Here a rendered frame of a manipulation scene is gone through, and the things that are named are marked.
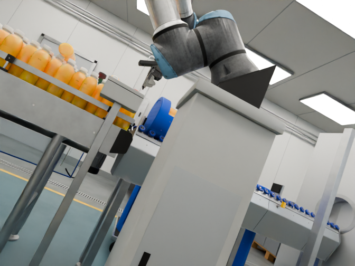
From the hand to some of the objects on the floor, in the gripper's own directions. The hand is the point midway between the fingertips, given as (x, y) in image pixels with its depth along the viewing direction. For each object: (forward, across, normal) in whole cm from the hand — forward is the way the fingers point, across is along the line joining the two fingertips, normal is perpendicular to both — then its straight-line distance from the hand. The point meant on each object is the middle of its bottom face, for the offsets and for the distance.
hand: (143, 86), depth 130 cm
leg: (+120, +9, -116) cm, 167 cm away
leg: (+119, +9, -18) cm, 121 cm away
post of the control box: (+119, -13, +10) cm, 120 cm away
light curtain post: (+120, -17, -160) cm, 201 cm away
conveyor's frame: (+118, +16, +75) cm, 141 cm away
